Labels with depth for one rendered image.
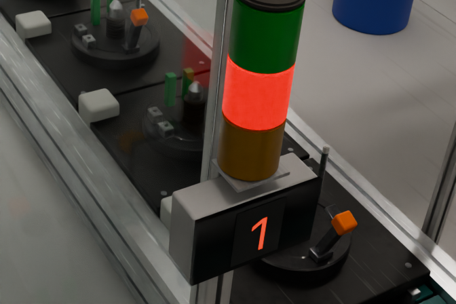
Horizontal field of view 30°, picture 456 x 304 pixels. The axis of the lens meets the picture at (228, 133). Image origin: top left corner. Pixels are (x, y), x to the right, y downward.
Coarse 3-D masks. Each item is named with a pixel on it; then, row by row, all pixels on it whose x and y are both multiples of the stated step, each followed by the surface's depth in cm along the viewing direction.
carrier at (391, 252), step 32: (320, 160) 103; (320, 192) 106; (320, 224) 103; (288, 256) 98; (320, 256) 97; (352, 256) 102; (384, 256) 102; (256, 288) 96; (288, 288) 97; (320, 288) 97; (352, 288) 98; (384, 288) 98
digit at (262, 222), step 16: (256, 208) 68; (272, 208) 69; (240, 224) 68; (256, 224) 69; (272, 224) 70; (240, 240) 69; (256, 240) 70; (272, 240) 72; (240, 256) 70; (256, 256) 72
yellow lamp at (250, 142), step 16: (224, 128) 65; (240, 128) 64; (272, 128) 64; (224, 144) 65; (240, 144) 64; (256, 144) 64; (272, 144) 65; (224, 160) 66; (240, 160) 65; (256, 160) 65; (272, 160) 66; (240, 176) 66; (256, 176) 66
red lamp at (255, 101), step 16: (240, 80) 61; (256, 80) 61; (272, 80) 61; (288, 80) 62; (224, 96) 64; (240, 96) 62; (256, 96) 61; (272, 96) 62; (288, 96) 63; (224, 112) 64; (240, 112) 63; (256, 112) 62; (272, 112) 63; (256, 128) 63
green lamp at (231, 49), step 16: (240, 0) 58; (240, 16) 59; (256, 16) 58; (272, 16) 57; (288, 16) 58; (240, 32) 59; (256, 32) 58; (272, 32) 58; (288, 32) 59; (240, 48) 60; (256, 48) 59; (272, 48) 59; (288, 48) 60; (240, 64) 60; (256, 64) 60; (272, 64) 60; (288, 64) 61
